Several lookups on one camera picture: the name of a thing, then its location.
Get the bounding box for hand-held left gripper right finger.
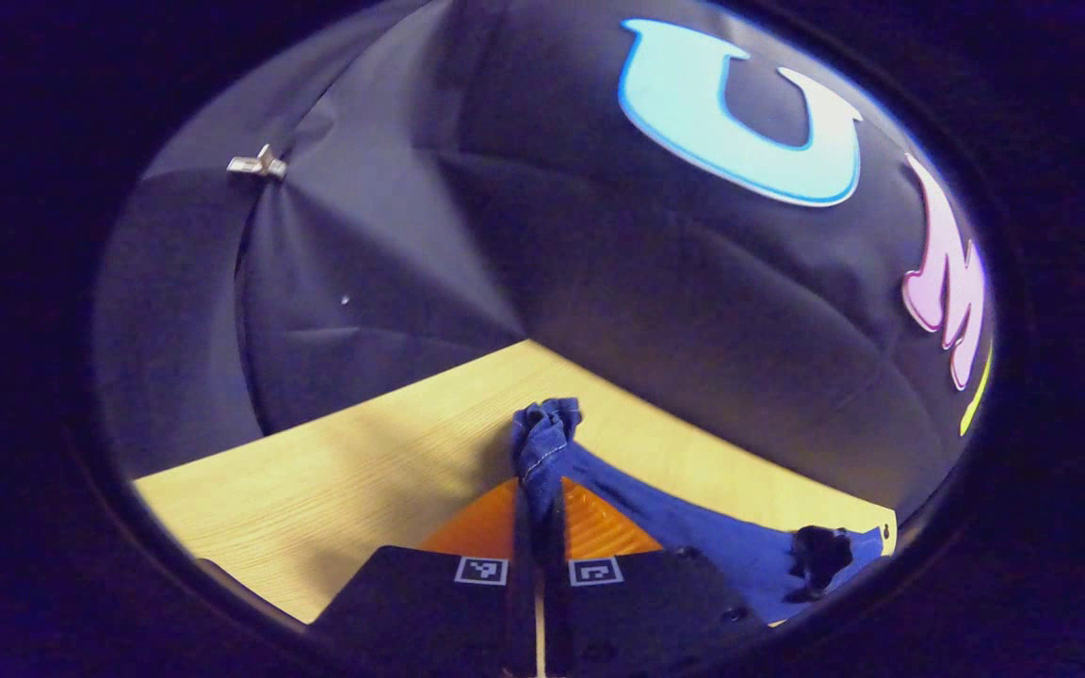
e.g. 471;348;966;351
542;476;774;677

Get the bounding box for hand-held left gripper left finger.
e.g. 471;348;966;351
312;476;537;677

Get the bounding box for blue denim jeans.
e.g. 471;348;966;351
510;397;886;624

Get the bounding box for black backdrop cloth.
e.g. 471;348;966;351
95;0;997;526

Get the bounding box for small white clip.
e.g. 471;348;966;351
226;144;288;182

